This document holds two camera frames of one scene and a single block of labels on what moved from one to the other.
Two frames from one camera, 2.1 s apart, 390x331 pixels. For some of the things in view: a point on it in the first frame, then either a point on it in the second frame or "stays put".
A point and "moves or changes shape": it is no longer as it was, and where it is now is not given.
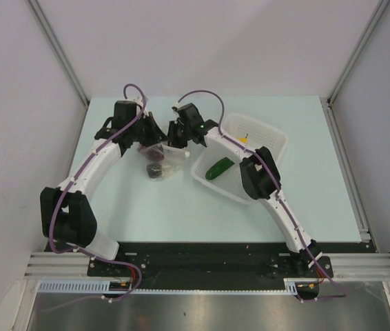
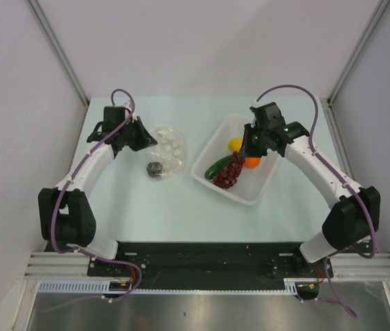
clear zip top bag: x=162 y=160 moves or changes shape
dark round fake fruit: x=154 y=171 stays put
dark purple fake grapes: x=156 y=152 to x=227 y=176
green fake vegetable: x=218 y=167 stays put
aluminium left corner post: x=58 y=49 stays put
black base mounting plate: x=260 y=259 stays put
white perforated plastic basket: x=222 y=172 stays put
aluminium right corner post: x=358 y=52 stays put
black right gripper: x=173 y=141 to x=247 y=149
